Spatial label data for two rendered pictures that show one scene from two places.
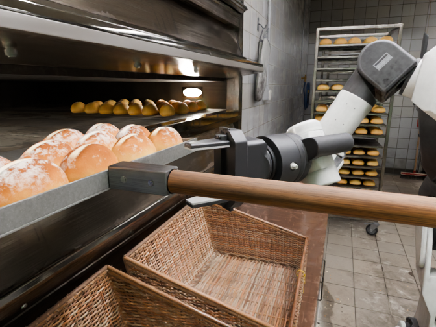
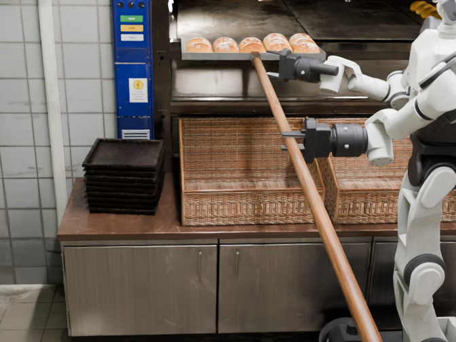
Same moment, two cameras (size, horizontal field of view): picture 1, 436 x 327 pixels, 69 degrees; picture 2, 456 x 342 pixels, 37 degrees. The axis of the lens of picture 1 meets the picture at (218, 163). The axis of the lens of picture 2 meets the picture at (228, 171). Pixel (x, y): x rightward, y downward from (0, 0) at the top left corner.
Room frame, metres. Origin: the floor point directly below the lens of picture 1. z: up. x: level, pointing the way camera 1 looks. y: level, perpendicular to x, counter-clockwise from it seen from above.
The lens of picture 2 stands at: (-0.76, -2.13, 1.85)
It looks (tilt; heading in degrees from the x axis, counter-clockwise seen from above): 24 degrees down; 65
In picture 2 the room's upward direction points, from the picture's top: 1 degrees clockwise
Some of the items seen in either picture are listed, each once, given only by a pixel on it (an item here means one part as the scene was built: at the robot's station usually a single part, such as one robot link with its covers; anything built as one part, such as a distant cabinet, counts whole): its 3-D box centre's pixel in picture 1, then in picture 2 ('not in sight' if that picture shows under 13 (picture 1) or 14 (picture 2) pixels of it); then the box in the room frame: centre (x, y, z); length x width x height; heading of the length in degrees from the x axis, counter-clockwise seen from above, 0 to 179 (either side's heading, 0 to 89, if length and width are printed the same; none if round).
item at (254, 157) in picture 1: (255, 164); (296, 68); (0.49, -0.06, 1.19); 0.12 x 0.10 x 0.13; 124
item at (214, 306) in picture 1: (231, 265); (389, 167); (0.98, -0.05, 0.72); 0.56 x 0.49 x 0.28; 160
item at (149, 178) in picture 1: (143, 177); (255, 58); (0.41, 0.10, 1.20); 0.09 x 0.04 x 0.03; 69
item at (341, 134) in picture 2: not in sight; (327, 140); (0.20, -0.72, 1.19); 0.12 x 0.10 x 0.13; 159
